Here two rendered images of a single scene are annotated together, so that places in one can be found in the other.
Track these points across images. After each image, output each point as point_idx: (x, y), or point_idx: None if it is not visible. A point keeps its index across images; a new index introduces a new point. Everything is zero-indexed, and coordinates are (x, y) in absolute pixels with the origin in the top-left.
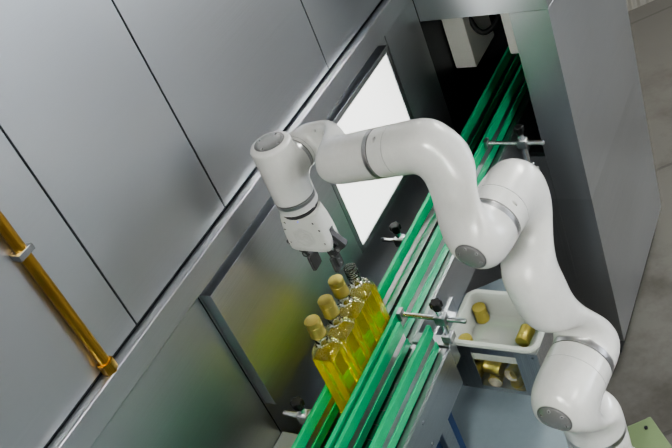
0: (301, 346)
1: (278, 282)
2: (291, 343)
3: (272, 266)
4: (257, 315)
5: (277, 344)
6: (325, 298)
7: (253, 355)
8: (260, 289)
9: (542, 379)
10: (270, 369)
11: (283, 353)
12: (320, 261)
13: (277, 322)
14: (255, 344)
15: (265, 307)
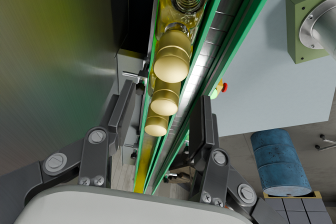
0: (108, 30)
1: (45, 87)
2: (102, 51)
3: (11, 119)
4: (70, 133)
5: (96, 80)
6: (165, 106)
7: (92, 123)
8: (44, 143)
9: None
10: (104, 90)
11: (103, 68)
12: (134, 90)
13: (84, 83)
14: (87, 123)
15: (67, 117)
